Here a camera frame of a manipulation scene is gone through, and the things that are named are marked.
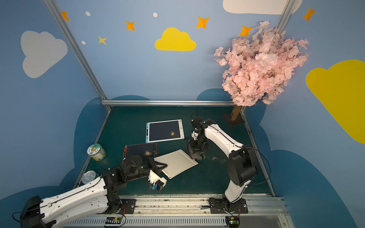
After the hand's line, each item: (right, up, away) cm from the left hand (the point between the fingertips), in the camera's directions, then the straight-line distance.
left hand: (165, 158), depth 73 cm
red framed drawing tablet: (-17, -1, +23) cm, 28 cm away
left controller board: (-28, -33, 0) cm, 43 cm away
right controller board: (+35, -33, 0) cm, 48 cm away
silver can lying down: (-44, -12, +5) cm, 46 cm away
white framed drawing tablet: (+6, -6, +14) cm, 16 cm away
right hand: (+17, +2, +12) cm, 21 cm away
